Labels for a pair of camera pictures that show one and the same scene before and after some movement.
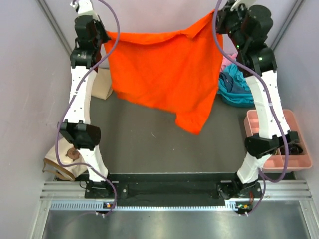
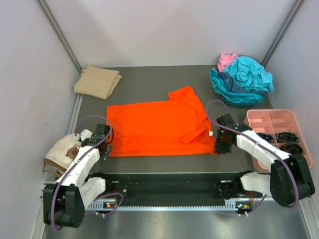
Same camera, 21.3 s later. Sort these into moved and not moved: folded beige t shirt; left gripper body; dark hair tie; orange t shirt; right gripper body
Moved: orange t shirt; right gripper body; left gripper body
Not moved: dark hair tie; folded beige t shirt
